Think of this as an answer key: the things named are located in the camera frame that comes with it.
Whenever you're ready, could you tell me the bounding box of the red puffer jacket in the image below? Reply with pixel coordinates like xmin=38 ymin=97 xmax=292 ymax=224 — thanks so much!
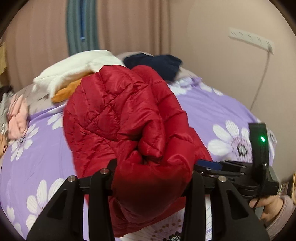
xmin=63 ymin=65 xmax=211 ymax=237

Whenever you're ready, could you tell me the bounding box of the right hand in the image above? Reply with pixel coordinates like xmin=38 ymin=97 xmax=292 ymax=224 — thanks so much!
xmin=249 ymin=196 xmax=283 ymax=223

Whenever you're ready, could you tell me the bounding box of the purple floral bed sheet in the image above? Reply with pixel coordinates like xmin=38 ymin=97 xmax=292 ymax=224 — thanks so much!
xmin=1 ymin=77 xmax=258 ymax=239

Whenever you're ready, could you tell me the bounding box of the orange folded garment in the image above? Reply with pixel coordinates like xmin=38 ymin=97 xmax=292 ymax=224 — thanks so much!
xmin=51 ymin=78 xmax=82 ymax=103

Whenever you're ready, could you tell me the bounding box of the pink crumpled garment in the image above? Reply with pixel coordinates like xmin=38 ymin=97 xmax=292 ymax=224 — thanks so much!
xmin=7 ymin=94 xmax=29 ymax=140

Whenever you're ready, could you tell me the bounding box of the white fleece garment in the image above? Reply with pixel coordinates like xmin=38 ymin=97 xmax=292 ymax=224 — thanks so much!
xmin=32 ymin=50 xmax=124 ymax=98

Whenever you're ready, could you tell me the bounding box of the navy blue folded garment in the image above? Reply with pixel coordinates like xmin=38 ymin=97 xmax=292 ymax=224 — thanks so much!
xmin=123 ymin=53 xmax=183 ymax=81

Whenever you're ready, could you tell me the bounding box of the tan small garment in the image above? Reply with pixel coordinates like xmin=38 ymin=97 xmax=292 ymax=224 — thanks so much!
xmin=0 ymin=134 xmax=8 ymax=158

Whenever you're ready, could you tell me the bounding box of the beige curtain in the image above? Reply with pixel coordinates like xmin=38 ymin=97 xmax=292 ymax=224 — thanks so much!
xmin=3 ymin=1 xmax=171 ymax=90

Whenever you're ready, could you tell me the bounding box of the white power cable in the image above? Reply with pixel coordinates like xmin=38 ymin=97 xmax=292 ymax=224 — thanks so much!
xmin=249 ymin=47 xmax=272 ymax=112

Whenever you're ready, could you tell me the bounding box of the white wall power strip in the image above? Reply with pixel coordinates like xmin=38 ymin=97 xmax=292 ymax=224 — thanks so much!
xmin=229 ymin=28 xmax=274 ymax=54

